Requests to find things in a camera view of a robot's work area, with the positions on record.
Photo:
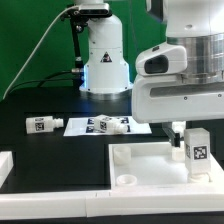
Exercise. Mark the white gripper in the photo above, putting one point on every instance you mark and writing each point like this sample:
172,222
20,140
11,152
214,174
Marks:
158,99

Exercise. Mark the white square tabletop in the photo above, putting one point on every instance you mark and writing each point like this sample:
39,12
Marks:
145,165

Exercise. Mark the white marker sheet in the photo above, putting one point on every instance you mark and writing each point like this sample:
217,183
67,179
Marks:
85,126

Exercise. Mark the white fence obstacle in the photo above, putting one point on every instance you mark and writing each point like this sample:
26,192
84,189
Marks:
194,197

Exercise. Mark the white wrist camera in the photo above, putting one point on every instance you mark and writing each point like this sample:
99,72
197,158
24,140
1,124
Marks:
162,59

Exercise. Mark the black camera on stand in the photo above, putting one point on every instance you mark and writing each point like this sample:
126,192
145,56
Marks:
92,10

